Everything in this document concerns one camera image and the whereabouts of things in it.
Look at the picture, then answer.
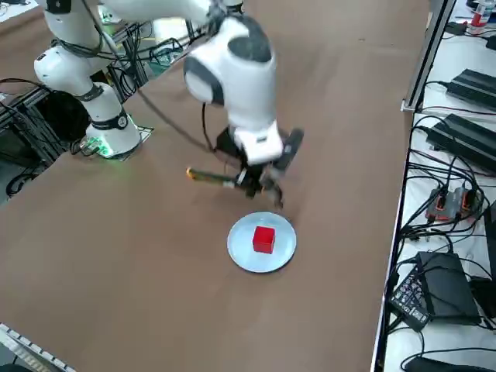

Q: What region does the dark screen edge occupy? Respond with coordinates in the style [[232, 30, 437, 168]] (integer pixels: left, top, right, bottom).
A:
[[483, 201, 496, 251]]

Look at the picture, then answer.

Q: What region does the plastic bottle with label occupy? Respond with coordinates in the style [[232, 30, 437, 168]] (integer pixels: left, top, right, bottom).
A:
[[467, 0, 492, 36]]

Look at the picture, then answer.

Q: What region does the pale blue round plate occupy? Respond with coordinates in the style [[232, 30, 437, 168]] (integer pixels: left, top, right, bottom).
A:
[[226, 211, 298, 274]]

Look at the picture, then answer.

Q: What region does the small green lit board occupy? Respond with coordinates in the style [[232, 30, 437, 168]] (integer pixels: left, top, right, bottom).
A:
[[79, 136, 109, 157]]

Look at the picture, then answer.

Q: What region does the long black power adapter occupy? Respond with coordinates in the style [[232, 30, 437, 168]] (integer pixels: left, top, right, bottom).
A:
[[425, 113, 496, 176], [445, 68, 496, 102]]

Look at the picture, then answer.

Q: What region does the black orange charger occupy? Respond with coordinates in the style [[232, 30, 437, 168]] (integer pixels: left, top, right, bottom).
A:
[[451, 185, 485, 222], [425, 186, 453, 225]]

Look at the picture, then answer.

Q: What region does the flat black box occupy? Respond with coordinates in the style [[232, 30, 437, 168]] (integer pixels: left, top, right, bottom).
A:
[[416, 250, 481, 327]]

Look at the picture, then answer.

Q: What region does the dark rounded object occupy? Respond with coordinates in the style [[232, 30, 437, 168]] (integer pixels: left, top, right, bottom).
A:
[[468, 277, 496, 330]]

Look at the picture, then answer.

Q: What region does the black metal frame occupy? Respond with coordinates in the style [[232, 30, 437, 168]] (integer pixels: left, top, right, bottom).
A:
[[0, 79, 78, 167]]

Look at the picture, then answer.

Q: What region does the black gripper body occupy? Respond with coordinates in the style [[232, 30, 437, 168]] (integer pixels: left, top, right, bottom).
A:
[[215, 129, 274, 174]]

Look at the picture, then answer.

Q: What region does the black yellow claw hammer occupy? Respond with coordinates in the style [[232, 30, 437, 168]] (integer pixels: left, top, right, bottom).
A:
[[184, 165, 287, 211]]

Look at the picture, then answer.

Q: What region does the small black adapter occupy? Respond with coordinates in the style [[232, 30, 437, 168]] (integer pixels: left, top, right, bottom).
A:
[[444, 21, 469, 36]]

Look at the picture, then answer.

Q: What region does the aluminium frame post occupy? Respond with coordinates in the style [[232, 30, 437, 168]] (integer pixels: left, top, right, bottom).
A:
[[401, 0, 459, 113]]

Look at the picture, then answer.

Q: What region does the red wooden cube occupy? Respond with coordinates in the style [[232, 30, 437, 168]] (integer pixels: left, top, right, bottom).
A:
[[251, 225, 277, 255]]

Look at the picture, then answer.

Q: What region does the green wire basket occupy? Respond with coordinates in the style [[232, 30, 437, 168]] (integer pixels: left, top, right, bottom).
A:
[[148, 37, 186, 78]]

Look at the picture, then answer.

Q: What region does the black keypad device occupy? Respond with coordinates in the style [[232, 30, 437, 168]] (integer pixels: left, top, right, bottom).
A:
[[388, 269, 430, 332]]

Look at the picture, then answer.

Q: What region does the white machine base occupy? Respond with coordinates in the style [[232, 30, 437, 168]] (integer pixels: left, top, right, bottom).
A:
[[97, 5, 119, 24]]

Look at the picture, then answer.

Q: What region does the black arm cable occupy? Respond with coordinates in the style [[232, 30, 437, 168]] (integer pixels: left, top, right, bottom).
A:
[[200, 101, 215, 153], [79, 0, 216, 153]]

